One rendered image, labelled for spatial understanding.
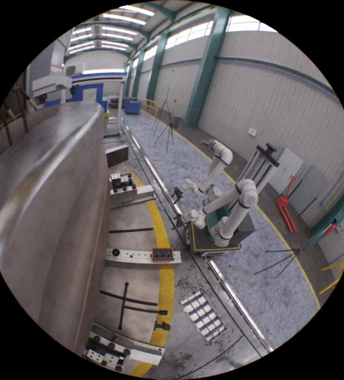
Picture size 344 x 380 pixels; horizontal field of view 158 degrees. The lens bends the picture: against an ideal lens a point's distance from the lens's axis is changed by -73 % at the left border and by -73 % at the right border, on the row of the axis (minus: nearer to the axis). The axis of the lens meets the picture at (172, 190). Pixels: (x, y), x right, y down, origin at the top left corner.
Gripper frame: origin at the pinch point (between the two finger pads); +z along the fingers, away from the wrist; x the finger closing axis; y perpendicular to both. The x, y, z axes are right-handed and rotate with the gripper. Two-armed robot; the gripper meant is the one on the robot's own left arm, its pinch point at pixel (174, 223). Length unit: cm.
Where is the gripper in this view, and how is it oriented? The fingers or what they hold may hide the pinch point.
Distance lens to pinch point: 140.2
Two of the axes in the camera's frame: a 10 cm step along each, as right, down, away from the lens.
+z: -5.6, 4.7, 6.8
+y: -8.1, -4.9, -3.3
